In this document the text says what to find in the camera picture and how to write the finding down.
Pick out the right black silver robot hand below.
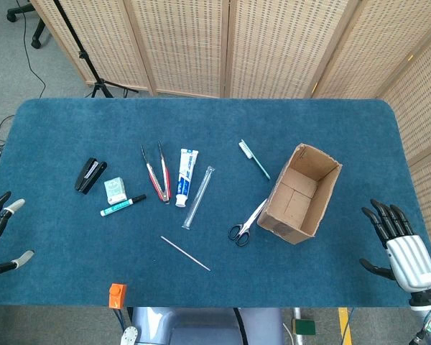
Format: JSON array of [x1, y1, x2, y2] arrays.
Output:
[[358, 198, 431, 293]]

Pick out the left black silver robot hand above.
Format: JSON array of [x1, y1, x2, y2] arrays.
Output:
[[0, 191, 35, 285]]

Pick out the white blue toothpaste tube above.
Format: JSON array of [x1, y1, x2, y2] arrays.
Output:
[[175, 148, 200, 208]]

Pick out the small green white box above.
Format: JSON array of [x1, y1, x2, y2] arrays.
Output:
[[103, 176, 127, 206]]

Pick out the open cardboard box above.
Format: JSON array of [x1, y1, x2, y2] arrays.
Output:
[[256, 142, 343, 246]]

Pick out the straw in clear wrapper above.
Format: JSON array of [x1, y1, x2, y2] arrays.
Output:
[[181, 165, 216, 229]]

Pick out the black stapler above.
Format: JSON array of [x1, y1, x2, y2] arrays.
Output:
[[74, 157, 108, 196]]

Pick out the green white marker pen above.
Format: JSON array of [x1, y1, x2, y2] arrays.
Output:
[[100, 193, 147, 218]]

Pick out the small green block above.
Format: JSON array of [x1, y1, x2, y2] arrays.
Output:
[[294, 318, 316, 336]]

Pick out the orange plastic block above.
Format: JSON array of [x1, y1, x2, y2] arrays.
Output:
[[108, 282, 128, 309]]

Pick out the black tripod stand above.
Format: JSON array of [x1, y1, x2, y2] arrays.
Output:
[[53, 0, 139, 98]]

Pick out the black office chair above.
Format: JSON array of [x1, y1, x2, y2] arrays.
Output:
[[6, 0, 46, 50]]

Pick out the thin metal rod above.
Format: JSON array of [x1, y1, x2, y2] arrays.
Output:
[[160, 235, 212, 272]]

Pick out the grey blue robot torso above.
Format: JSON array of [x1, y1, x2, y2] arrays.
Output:
[[127, 307, 284, 345]]

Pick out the blue felt table mat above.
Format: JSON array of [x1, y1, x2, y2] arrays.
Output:
[[0, 97, 417, 309]]

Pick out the woven folding screen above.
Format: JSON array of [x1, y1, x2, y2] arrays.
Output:
[[30, 0, 431, 252]]

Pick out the black handled scissors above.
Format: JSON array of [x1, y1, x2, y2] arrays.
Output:
[[228, 198, 269, 247]]

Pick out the red handled metal tongs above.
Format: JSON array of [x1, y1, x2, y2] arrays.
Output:
[[140, 142, 172, 202]]

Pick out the green handled white brush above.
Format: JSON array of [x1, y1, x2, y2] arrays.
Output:
[[238, 139, 272, 180]]

